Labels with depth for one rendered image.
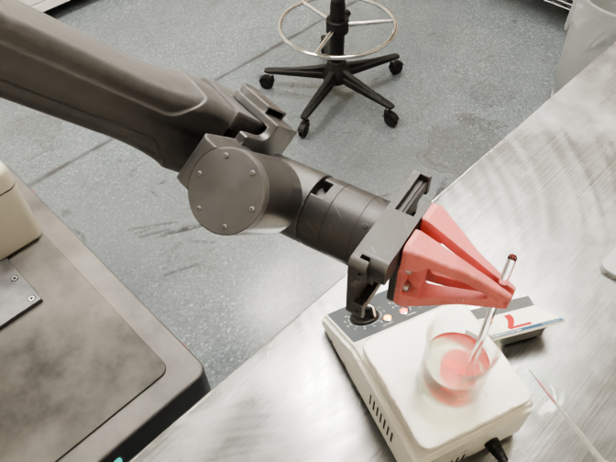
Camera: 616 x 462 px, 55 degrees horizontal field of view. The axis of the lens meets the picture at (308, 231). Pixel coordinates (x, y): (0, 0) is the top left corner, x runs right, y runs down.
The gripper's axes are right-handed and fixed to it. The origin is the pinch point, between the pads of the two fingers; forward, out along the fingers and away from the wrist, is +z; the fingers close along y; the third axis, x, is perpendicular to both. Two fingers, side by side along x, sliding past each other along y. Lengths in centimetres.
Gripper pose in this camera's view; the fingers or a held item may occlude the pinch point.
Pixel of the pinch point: (500, 292)
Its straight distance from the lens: 42.6
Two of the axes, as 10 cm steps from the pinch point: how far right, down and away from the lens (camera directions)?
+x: 0.2, 6.4, 7.7
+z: 8.4, 4.0, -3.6
